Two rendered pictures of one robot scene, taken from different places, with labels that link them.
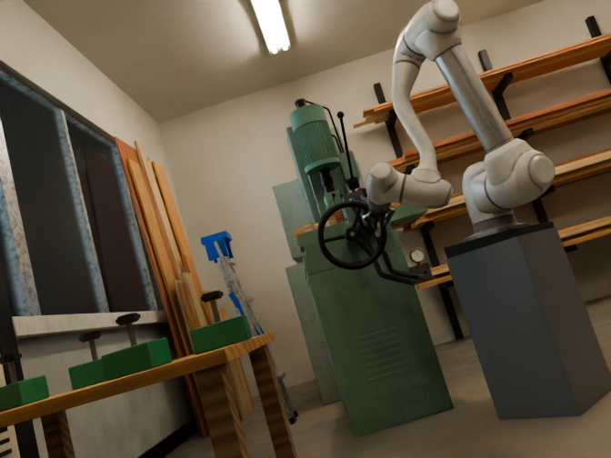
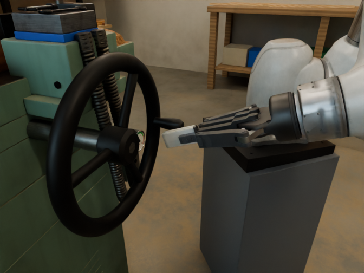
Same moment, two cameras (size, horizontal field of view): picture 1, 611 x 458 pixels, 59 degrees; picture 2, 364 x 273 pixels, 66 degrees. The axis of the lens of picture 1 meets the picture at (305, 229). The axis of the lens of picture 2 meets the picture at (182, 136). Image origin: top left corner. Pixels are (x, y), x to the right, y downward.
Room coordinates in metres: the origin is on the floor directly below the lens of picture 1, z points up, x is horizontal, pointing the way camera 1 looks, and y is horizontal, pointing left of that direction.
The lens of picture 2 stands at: (1.99, 0.15, 1.04)
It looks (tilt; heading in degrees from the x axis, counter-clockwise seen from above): 28 degrees down; 292
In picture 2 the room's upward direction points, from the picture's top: straight up
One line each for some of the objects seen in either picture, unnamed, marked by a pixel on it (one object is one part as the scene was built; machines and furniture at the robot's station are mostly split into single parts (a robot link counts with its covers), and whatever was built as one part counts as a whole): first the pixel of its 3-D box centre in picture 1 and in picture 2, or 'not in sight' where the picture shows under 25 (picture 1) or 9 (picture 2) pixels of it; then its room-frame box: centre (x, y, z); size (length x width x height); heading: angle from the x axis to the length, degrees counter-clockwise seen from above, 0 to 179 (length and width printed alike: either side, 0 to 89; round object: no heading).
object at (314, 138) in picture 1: (315, 140); not in sight; (2.57, -0.17, 1.35); 0.18 x 0.18 x 0.31
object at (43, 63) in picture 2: (360, 212); (66, 60); (2.38, -0.25, 0.91); 0.15 x 0.14 x 0.09; 92
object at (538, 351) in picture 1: (527, 321); (254, 211); (2.04, -0.68, 0.30); 0.30 x 0.30 x 0.60; 42
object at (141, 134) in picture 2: (417, 257); (134, 142); (2.37, -0.43, 0.65); 0.06 x 0.04 x 0.08; 92
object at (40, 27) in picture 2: (356, 195); (62, 18); (2.38, -0.26, 0.99); 0.13 x 0.11 x 0.06; 92
